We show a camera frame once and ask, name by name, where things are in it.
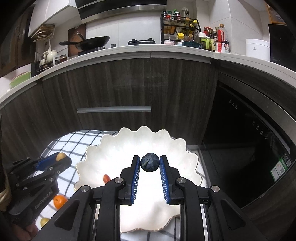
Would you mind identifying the brown longan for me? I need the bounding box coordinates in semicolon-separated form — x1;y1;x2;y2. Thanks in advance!
56;152;67;162

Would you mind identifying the red grape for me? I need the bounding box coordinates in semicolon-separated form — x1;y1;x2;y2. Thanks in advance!
103;174;110;184

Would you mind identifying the orange mandarin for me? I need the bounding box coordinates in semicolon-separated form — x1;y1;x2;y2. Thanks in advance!
53;195;68;210

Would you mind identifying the yellow-green round pear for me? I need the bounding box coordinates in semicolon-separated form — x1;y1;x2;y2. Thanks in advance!
40;217;50;227

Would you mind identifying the blue-black round fruit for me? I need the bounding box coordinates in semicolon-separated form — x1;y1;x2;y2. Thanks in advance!
140;153;159;172

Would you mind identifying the person's left hand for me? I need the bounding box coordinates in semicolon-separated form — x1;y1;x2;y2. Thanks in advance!
11;223;39;241

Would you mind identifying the blue checked white tablecloth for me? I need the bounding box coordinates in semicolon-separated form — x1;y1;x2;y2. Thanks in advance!
42;126;208;240

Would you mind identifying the white scalloped ceramic bowl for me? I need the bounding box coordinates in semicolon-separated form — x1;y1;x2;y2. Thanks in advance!
74;126;201;233

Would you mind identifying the built-in black dishwasher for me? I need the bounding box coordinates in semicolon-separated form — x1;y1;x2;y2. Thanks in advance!
201;73;295;208

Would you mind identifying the white teapot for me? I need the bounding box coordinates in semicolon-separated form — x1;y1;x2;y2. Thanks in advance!
46;40;57;62

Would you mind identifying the black wok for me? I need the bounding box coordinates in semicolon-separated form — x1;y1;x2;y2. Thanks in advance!
59;31;110;51

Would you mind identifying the wooden cutting board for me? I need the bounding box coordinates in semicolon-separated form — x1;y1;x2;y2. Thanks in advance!
68;24;86;57

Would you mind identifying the black gas stove grate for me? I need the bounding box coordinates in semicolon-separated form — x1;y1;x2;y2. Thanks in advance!
127;38;156;46

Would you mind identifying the red sauce bottle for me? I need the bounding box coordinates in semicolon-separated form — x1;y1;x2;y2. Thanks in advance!
216;24;225;53

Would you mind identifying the black range hood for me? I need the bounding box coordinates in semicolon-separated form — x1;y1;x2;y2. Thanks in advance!
75;0;167;20

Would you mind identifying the white rice cooker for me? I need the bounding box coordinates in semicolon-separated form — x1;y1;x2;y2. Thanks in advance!
246;39;270;61

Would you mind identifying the black spice rack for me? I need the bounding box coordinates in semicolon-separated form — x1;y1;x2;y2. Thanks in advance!
160;13;201;44

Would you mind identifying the silver drawer handle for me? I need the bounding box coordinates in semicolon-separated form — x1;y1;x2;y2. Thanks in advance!
77;106;152;113

